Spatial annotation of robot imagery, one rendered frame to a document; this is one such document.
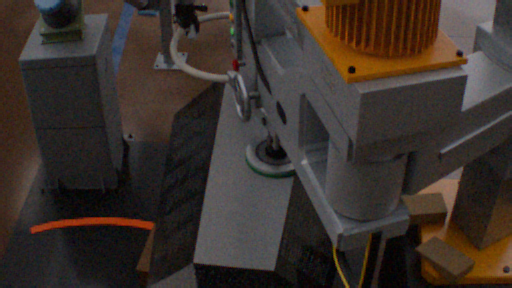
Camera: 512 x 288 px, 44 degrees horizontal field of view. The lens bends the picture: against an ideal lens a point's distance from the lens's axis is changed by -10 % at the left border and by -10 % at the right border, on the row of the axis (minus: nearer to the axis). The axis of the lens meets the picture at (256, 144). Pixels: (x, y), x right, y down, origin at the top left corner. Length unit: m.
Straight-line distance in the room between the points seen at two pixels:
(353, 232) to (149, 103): 2.72
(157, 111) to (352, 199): 2.66
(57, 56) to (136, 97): 1.20
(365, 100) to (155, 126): 2.83
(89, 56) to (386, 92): 2.06
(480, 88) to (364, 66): 0.52
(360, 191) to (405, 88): 0.36
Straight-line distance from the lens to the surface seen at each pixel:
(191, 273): 2.12
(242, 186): 2.34
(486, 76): 1.81
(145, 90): 4.33
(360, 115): 1.30
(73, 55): 3.17
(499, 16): 1.94
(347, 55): 1.34
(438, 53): 1.39
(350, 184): 1.57
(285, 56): 1.92
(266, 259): 2.11
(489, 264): 2.32
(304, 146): 1.80
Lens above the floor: 2.47
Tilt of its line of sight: 40 degrees down
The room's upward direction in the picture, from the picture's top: straight up
